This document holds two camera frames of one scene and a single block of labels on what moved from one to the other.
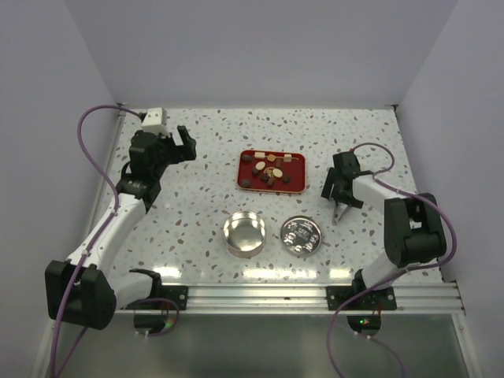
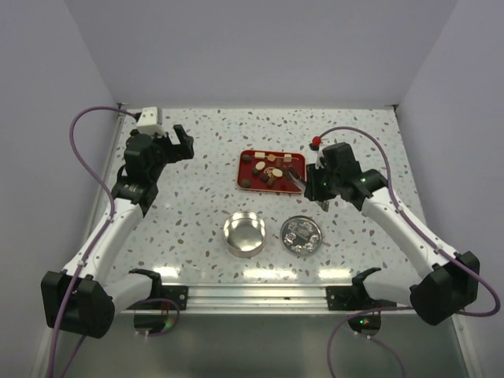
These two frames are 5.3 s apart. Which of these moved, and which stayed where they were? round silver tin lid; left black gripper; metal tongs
Moved: metal tongs
Stayed: round silver tin lid; left black gripper
